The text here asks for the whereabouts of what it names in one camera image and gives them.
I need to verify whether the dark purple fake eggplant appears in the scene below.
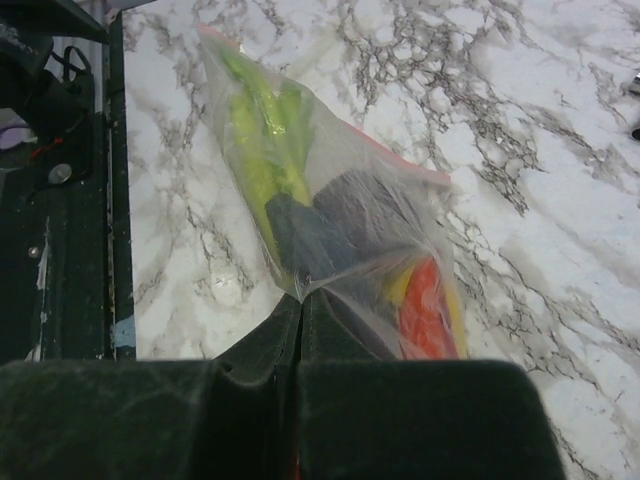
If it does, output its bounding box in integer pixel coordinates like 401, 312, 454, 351
267, 170, 419, 300

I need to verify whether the green fake lettuce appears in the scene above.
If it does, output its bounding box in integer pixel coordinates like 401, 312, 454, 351
221, 50, 315, 268

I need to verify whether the blue tape piece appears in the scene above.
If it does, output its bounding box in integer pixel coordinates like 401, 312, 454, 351
112, 317, 136, 349

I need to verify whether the orange fake carrot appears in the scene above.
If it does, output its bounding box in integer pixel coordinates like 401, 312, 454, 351
397, 257, 459, 361

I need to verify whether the chrome metal faucet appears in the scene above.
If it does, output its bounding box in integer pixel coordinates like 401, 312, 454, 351
623, 73, 640, 142

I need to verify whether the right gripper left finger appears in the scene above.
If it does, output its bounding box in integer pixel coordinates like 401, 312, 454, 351
1, 297, 302, 479

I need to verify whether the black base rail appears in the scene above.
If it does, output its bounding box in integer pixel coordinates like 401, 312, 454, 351
1, 1, 135, 363

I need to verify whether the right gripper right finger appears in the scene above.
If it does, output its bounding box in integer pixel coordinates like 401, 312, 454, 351
297, 292, 563, 479

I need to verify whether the clear zip top bag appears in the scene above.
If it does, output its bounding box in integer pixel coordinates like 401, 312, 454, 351
198, 25, 467, 360

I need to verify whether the yellow fake food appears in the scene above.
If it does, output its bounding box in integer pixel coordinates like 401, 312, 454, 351
382, 264, 469, 359

